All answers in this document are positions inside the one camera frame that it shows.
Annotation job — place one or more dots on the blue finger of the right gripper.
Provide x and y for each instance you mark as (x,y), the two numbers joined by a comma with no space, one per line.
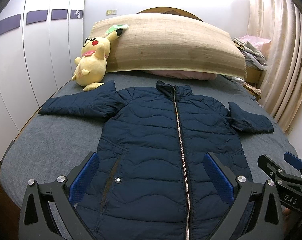
(272,169)
(293,160)

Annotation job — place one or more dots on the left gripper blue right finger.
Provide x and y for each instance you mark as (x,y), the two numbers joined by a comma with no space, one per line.
(221,177)

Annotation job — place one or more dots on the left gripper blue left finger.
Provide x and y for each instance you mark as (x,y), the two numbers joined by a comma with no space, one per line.
(81,176)

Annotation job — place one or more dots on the navy blue puffer jacket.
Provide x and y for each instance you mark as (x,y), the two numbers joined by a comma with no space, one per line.
(151,183)

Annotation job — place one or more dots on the pile of clothes and papers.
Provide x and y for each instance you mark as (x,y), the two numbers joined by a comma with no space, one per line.
(253,57)

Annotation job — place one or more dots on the grey bed sheet mattress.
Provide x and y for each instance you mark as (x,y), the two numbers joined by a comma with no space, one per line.
(35,170)

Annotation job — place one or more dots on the yellow Pikachu plush toy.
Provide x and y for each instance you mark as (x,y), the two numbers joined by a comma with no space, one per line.
(92,64)

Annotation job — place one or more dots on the pink pillow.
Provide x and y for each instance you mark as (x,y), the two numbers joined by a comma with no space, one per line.
(182,74)

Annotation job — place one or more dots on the white wardrobe with purple panels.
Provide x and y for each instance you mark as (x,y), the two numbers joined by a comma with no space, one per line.
(39,41)

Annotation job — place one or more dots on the green paper tag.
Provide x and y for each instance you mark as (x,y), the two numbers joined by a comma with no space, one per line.
(116,28)

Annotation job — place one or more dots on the beige curtain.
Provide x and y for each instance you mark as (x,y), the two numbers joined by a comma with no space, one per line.
(280,21)

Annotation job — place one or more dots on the wooden headboard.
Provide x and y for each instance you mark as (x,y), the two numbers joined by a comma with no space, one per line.
(171,11)

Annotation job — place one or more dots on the wall switch plate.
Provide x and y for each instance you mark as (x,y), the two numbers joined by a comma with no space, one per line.
(111,12)

